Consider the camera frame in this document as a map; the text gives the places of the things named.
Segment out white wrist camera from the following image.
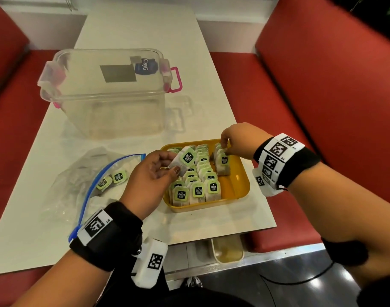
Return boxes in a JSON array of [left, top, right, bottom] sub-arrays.
[[132, 237, 169, 290], [252, 168, 285, 198]]

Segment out person's left hand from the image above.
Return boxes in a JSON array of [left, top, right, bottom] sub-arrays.
[[119, 150, 181, 220]]

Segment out black right camera cable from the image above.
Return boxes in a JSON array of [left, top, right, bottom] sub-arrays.
[[260, 185, 336, 285]]

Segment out person's black trousers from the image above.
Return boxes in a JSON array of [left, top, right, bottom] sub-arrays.
[[97, 255, 256, 307]]

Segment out black left wristband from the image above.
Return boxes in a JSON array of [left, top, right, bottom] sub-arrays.
[[69, 201, 144, 272]]

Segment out clear zip bag blue seal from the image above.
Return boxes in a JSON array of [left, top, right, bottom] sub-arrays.
[[42, 147, 147, 243]]

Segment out black and white shoe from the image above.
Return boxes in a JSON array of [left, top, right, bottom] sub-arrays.
[[182, 276, 203, 288]]

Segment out rows of green-tagged tea bags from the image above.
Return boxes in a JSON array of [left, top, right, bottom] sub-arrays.
[[167, 143, 232, 208]]

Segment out black wristband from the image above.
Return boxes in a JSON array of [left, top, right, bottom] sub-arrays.
[[253, 133, 322, 189], [69, 201, 144, 272]]

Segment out person's left forearm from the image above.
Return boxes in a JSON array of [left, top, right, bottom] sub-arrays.
[[12, 249, 114, 307]]

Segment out yellow tray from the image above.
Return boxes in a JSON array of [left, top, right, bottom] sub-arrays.
[[159, 138, 251, 213]]

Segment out clear storage box pink handles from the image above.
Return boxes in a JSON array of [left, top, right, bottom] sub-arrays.
[[37, 48, 183, 139]]

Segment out yellow lid under table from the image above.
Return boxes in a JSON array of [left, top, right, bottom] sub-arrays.
[[211, 235, 245, 265]]

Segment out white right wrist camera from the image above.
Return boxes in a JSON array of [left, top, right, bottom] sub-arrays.
[[252, 168, 285, 198]]

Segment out black right wristband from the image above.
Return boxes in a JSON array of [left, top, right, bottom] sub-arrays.
[[253, 133, 322, 189]]

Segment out person's black sleeve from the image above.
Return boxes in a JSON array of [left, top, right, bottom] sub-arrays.
[[321, 238, 370, 266]]

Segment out person's right forearm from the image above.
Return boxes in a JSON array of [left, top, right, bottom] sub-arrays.
[[288, 161, 390, 288]]

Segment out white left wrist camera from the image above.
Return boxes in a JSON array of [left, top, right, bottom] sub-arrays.
[[132, 237, 169, 290]]

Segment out person's right hand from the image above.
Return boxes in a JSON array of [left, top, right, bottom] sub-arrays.
[[220, 122, 274, 160]]

